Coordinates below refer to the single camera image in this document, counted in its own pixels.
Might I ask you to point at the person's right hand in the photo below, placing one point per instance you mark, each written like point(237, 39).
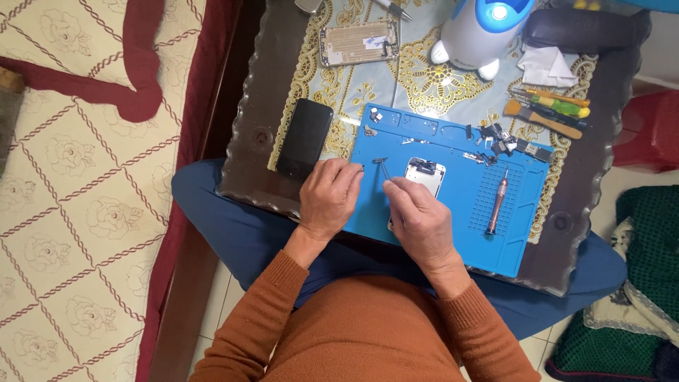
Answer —
point(424, 228)

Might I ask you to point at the person's left hand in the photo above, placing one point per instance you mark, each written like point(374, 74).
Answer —
point(329, 199)

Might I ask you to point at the metal tweezers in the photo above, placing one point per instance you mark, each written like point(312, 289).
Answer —
point(385, 171)

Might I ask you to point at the blue silicone repair mat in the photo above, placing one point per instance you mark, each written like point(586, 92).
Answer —
point(477, 223)

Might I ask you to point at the white phone screen assembly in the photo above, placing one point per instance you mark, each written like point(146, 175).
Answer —
point(427, 172)

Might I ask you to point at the black smartphone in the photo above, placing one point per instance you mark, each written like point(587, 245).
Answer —
point(304, 139)

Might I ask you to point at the rose gold precision screwdriver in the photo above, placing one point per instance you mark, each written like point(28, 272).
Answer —
point(497, 204)

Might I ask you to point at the small grey metal part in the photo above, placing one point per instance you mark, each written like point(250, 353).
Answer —
point(370, 130)

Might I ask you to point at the person's blue trouser legs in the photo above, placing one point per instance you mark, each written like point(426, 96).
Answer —
point(249, 233)

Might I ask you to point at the thin metal strip part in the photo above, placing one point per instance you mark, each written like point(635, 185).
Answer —
point(415, 141)

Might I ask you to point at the small metal flex part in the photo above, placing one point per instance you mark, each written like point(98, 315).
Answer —
point(477, 157)

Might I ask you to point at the dark wooden table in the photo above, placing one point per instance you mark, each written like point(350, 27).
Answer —
point(249, 138)

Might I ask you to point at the heap of black phone parts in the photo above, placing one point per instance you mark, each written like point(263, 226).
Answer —
point(509, 143)

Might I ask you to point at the person's orange sweater torso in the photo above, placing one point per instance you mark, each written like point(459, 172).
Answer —
point(366, 334)

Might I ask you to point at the gold patterned tablecloth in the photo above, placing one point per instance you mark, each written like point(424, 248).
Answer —
point(440, 87)

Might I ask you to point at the gold phone rear housing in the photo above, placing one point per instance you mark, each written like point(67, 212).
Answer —
point(358, 43)

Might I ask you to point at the green and yellow screwdriver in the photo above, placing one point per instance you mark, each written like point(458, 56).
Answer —
point(565, 107)

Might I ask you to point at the white and blue desk lamp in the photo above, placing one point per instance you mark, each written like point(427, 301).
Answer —
point(472, 40)

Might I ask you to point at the silver metal object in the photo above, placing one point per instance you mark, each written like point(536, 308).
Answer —
point(308, 5)

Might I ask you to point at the silver pen tool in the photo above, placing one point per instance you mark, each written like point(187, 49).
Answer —
point(392, 8)

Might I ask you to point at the white grey patterned cloth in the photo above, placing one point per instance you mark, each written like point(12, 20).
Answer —
point(631, 313)

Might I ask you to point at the green knitted blanket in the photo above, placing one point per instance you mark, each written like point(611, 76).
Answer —
point(652, 254)

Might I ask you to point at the red plastic stool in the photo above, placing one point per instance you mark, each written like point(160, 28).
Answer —
point(650, 132)

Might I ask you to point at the bed with rose quilt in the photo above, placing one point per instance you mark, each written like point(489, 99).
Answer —
point(79, 201)

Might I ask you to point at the black glasses case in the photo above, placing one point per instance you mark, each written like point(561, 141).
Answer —
point(578, 31)

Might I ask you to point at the brown grey cushion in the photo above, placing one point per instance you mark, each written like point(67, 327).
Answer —
point(9, 116)

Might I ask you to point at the small silver bracket parts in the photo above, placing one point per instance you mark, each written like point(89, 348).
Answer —
point(375, 114)

